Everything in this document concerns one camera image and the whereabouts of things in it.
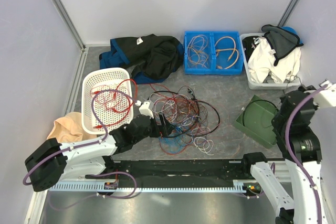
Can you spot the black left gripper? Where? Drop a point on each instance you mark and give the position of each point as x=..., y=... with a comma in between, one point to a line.
x=167, y=127

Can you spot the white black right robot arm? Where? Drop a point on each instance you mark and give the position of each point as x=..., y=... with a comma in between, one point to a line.
x=301, y=151

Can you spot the grey laundry basket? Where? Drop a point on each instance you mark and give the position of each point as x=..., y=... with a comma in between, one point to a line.
x=269, y=84

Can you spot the black cable teal connector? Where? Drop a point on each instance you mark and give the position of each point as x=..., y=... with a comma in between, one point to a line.
x=188, y=115

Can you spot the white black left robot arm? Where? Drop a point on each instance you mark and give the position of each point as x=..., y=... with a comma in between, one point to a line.
x=52, y=161

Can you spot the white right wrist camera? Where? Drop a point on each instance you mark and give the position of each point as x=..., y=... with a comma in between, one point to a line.
x=326, y=97

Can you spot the blue plastic bin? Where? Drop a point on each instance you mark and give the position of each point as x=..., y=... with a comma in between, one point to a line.
x=212, y=52

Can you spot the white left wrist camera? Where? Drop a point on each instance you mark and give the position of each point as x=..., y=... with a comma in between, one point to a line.
x=145, y=108

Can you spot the white cloth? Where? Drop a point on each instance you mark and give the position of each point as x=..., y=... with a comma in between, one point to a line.
x=261, y=62

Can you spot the beige bucket hat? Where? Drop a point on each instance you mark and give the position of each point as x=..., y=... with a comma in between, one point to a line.
x=69, y=129

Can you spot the grey black cloth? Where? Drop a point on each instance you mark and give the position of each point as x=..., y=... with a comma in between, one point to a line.
x=282, y=41

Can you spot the white perforated basket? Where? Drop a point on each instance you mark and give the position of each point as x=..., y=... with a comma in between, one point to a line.
x=105, y=100

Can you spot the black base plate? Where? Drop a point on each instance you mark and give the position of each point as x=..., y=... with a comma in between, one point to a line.
x=197, y=169

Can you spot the black blue jacket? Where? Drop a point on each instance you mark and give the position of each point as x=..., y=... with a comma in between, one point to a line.
x=152, y=57

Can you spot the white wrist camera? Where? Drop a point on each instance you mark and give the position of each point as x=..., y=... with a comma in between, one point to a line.
x=145, y=108
x=326, y=97

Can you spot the slotted cable duct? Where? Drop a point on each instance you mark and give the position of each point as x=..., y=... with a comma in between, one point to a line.
x=169, y=185

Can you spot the green plastic tray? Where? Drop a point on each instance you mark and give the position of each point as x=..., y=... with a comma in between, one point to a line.
x=255, y=121

